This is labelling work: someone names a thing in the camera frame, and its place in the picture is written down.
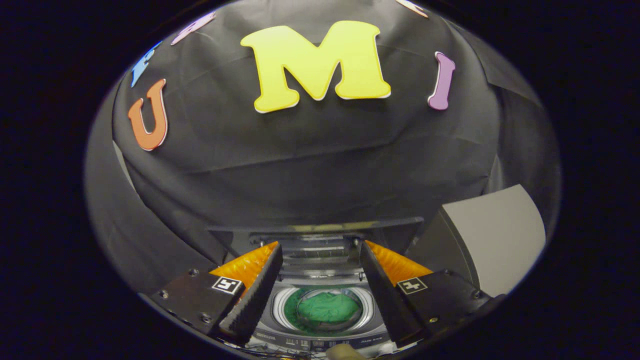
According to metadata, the beige cabinet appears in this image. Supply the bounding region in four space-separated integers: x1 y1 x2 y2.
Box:
405 184 547 298

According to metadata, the grey washing machine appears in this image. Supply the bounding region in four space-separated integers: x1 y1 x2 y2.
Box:
249 270 397 357

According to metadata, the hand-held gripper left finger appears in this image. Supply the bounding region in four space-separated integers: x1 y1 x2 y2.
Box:
141 241 283 347

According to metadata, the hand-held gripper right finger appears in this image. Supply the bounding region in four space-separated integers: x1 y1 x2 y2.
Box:
360 240 493 348

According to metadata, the black backdrop cloth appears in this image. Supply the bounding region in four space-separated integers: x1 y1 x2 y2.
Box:
84 0 561 296

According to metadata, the green polo shirt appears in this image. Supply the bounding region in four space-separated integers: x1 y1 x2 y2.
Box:
285 287 364 335

